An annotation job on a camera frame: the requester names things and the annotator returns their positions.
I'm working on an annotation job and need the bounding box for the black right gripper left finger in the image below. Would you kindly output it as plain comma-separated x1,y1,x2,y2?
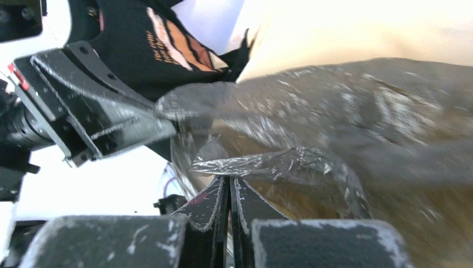
20,178,226,267

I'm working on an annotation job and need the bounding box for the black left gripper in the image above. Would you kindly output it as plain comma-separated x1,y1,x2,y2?
8,41,177,167

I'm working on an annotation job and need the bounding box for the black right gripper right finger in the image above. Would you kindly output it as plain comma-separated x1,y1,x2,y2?
229,179,413,268

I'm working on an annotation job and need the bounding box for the dark translucent trash bag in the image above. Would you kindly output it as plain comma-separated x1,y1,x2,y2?
155,58,472,267

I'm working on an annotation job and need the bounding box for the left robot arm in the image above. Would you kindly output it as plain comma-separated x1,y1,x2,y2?
1,1,100,260

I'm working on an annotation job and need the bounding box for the black hanging shirt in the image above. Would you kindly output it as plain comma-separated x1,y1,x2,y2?
89,1,250,102

